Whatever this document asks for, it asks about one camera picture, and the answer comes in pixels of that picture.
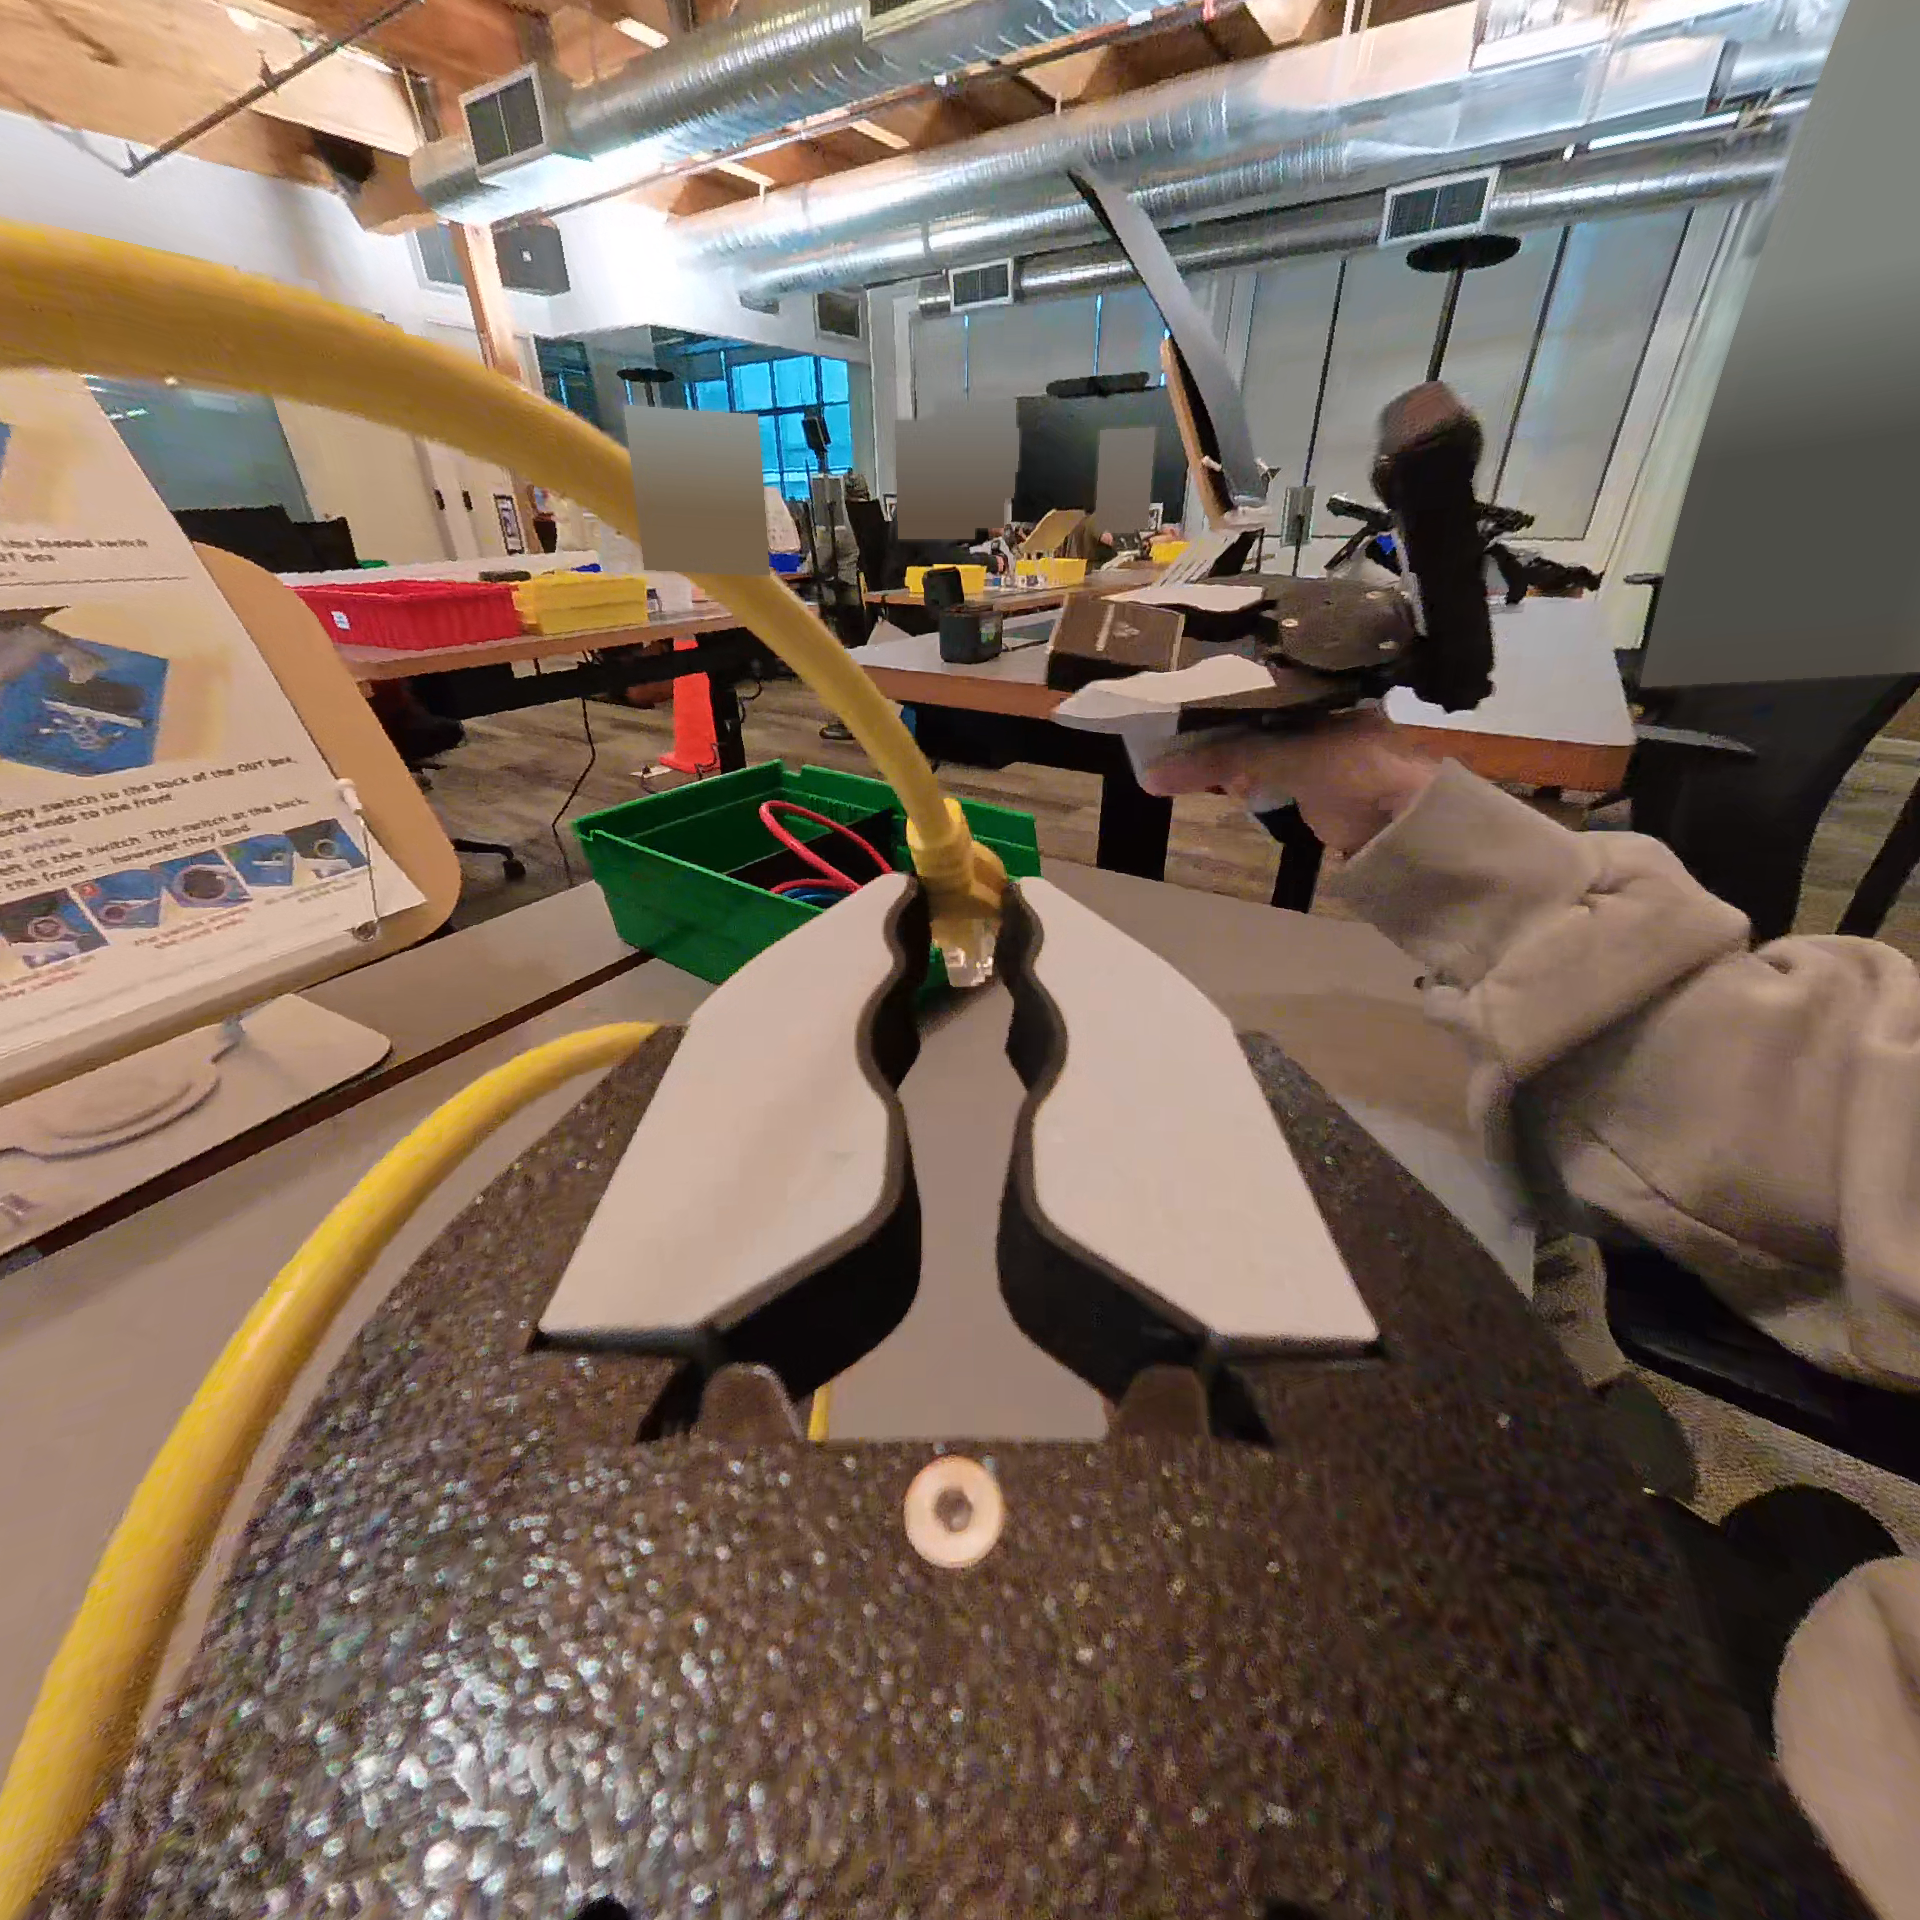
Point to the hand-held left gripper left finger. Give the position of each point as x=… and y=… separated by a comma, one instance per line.
x=736, y=1170

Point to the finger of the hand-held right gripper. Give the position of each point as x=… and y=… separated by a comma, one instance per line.
x=1216, y=601
x=1187, y=692

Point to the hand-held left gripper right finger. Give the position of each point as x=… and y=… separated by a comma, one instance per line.
x=1187, y=1187

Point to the person's right forearm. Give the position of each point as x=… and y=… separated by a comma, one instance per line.
x=1620, y=1019

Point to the person's right hand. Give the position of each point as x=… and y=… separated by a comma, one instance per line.
x=1322, y=775

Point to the green plastic bin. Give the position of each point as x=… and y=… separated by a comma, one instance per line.
x=674, y=884

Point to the orange traffic cone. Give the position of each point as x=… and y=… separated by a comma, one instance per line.
x=694, y=737

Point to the wooden clipboard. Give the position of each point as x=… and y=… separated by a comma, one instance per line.
x=391, y=779

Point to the yellow plastic bin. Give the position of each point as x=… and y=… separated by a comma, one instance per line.
x=586, y=601

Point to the red plastic bin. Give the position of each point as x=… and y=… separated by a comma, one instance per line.
x=406, y=616

